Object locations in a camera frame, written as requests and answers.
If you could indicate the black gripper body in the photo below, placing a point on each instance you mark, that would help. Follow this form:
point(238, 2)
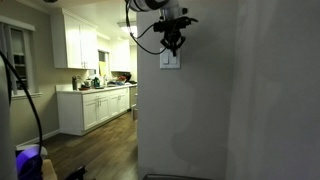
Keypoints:
point(172, 28)

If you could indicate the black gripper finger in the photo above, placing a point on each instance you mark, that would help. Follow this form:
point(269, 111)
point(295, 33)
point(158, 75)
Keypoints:
point(165, 42)
point(179, 42)

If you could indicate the white rocker light switch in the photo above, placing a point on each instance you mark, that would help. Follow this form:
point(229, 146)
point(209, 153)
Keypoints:
point(174, 60)
point(165, 59)

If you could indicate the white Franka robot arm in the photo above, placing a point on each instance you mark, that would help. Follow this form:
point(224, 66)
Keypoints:
point(146, 4)

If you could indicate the ceiling light fixture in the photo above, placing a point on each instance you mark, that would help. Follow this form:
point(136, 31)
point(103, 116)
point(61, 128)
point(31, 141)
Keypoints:
point(128, 28)

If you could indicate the black kitchen appliance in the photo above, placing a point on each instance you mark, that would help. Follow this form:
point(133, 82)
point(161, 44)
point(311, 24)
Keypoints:
point(127, 76)

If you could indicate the bowl with red food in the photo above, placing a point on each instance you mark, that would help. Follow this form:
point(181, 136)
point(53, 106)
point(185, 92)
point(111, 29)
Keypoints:
point(121, 79)

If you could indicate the kitchen window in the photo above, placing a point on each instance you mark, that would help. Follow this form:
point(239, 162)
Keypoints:
point(102, 63)

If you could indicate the grey trash bin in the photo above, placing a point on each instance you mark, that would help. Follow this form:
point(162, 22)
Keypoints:
point(135, 114)

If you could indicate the green bottle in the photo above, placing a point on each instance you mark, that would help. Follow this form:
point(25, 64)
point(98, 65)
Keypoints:
point(96, 82)

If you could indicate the metal pot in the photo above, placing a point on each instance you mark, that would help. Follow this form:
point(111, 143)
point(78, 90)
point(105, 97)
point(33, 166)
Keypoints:
point(87, 82)

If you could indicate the white kitchen base cabinet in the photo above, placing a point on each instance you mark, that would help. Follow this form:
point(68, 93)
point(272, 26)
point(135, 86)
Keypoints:
point(96, 108)

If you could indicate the dark bottle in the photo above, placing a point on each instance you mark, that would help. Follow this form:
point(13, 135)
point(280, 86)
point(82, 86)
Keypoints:
point(74, 83)

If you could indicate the small black object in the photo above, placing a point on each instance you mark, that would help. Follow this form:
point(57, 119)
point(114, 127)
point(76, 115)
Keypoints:
point(76, 173)

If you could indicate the tan cushion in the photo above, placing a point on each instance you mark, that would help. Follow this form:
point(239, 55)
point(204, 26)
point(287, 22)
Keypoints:
point(49, 170)

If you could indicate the purple lit device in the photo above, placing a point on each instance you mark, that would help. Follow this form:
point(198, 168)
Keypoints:
point(28, 163)

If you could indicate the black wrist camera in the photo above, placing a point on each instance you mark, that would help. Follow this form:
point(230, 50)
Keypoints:
point(158, 27)

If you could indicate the white light switch plate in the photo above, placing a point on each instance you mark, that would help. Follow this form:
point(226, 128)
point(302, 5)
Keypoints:
point(170, 63)

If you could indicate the small white wall cabinet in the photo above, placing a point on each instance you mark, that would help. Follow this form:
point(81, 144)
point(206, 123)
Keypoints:
point(120, 55)

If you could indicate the large white wall cabinet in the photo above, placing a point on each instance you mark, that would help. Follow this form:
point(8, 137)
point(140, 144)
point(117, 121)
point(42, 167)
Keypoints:
point(73, 40)

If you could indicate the window with white frame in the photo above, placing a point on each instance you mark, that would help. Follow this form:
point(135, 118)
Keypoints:
point(18, 60)

